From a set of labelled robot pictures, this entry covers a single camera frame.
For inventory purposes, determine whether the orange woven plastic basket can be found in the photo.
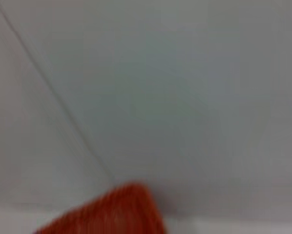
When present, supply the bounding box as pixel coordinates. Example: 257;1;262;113
35;181;167;234

